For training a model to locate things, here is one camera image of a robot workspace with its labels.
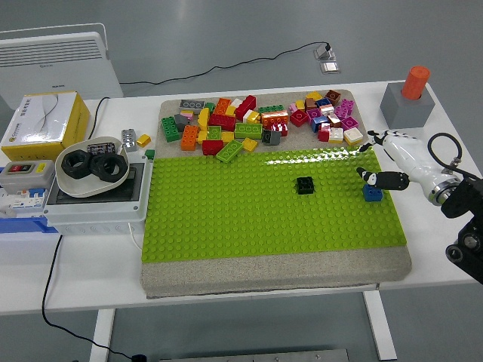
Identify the orange cylinder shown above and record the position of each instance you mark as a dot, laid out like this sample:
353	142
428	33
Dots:
415	81

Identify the black toy brick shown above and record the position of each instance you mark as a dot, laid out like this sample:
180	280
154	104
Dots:
305	185

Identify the white bowl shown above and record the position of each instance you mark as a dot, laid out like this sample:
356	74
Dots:
75	186

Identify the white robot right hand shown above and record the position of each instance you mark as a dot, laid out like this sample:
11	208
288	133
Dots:
409	158

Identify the silver floor socket plate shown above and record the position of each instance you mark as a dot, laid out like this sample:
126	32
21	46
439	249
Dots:
330	68

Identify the red square toy brick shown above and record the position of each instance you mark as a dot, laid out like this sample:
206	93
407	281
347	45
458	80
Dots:
298	118

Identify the light grey toy brick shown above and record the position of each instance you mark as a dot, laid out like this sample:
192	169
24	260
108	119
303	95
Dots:
129	140

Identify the white panel heater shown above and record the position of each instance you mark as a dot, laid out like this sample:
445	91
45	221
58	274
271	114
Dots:
56	56

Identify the dark blue toy brick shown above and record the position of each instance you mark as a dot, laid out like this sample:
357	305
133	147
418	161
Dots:
323	102

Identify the red long toy brick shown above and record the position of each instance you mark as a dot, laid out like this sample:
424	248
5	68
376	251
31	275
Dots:
222	121
246	106

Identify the grey electrical enclosure box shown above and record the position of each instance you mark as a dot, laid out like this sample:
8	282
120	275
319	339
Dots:
98	218

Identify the open silver floor socket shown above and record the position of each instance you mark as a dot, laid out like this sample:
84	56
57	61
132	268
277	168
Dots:
325	53

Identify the lime green long brick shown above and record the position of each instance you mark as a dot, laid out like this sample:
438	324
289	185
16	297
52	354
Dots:
229	151

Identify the small black circuit board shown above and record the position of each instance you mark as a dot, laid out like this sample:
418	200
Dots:
100	147

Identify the pink long toy brick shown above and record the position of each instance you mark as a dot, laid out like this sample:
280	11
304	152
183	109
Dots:
346	107

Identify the black hex nut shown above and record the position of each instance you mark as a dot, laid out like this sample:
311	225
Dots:
68	164
96	167

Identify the green long toy brick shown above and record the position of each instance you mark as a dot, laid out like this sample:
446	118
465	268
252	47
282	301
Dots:
248	130

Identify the white and yellow brick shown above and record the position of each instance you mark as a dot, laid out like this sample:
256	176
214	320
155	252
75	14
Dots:
353	136
252	116
336	135

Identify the green square toy brick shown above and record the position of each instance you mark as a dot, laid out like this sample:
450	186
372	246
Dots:
214	132

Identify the white circuit breaker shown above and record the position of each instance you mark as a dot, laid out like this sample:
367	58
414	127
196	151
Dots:
22	201

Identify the white table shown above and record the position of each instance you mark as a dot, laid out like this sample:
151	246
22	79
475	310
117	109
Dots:
94	271

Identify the white toy brick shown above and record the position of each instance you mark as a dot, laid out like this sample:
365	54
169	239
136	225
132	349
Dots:
236	102

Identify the brown and white brick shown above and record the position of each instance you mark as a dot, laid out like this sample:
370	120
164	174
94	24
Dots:
334	120

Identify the magenta toy brick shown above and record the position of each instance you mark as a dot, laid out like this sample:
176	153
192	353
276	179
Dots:
349	123
313	114

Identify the grey switch box red button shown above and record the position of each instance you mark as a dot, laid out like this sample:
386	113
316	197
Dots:
26	175

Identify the small green toy brick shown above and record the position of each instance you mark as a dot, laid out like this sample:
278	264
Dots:
150	154
210	107

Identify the grey block holder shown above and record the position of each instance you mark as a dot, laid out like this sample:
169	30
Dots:
405	111

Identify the yellow toy brick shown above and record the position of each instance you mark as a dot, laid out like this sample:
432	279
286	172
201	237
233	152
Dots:
313	96
144	140
300	105
230	111
203	117
227	136
202	136
250	145

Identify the blue plastic box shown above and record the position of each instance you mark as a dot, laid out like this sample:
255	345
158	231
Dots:
22	225

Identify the flat grey toy brick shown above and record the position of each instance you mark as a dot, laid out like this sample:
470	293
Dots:
191	105

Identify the brown toy brick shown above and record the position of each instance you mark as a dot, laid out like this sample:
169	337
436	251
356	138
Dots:
333	97
310	104

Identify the blue square toy brick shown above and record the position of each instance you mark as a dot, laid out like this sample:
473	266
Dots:
371	194

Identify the yellow and white carton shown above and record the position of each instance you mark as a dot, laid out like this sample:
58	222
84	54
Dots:
41	120

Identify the dark green long brick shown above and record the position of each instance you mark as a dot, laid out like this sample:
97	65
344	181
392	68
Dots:
170	129
271	108

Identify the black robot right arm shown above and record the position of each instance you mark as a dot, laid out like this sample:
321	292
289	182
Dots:
466	196

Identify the orange long toy brick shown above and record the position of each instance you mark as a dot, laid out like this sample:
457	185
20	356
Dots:
274	118
222	106
189	137

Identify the green studded baseplate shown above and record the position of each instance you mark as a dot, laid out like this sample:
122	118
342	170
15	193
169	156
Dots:
226	218

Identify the dark grey toy brick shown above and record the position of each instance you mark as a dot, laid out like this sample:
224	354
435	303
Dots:
271	138

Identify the grey metal plate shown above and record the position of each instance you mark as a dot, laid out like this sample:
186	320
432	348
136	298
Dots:
253	356

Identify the grey-brown mat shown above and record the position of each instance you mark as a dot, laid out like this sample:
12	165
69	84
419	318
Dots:
264	275

